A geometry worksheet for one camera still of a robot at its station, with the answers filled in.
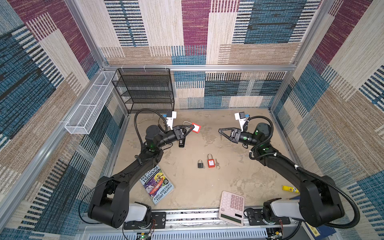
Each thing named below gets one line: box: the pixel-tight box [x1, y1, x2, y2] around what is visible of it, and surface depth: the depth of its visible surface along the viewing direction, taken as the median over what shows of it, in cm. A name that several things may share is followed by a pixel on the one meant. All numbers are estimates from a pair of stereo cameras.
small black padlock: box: [197, 159, 204, 169], surface depth 94 cm
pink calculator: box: [218, 190, 245, 226], surface depth 77 cm
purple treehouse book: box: [139, 165, 175, 205], surface depth 84 cm
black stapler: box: [178, 137, 186, 148], surface depth 101 cm
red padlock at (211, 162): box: [207, 153, 216, 168], surface depth 93 cm
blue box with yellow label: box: [304, 221, 337, 240], surface depth 70 cm
